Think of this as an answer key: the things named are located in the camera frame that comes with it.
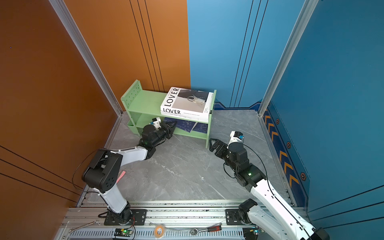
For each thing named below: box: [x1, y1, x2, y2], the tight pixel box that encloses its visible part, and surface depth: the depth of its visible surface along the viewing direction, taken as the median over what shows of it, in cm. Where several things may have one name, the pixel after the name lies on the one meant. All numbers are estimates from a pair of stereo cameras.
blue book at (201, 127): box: [192, 122, 208, 134], surface depth 93 cm
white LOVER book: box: [160, 87, 214, 114], surface depth 81 cm
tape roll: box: [154, 225, 165, 239], surface depth 71 cm
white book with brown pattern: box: [160, 111, 211, 124], surface depth 79 cm
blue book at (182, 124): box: [163, 117, 196, 133], surface depth 87 cm
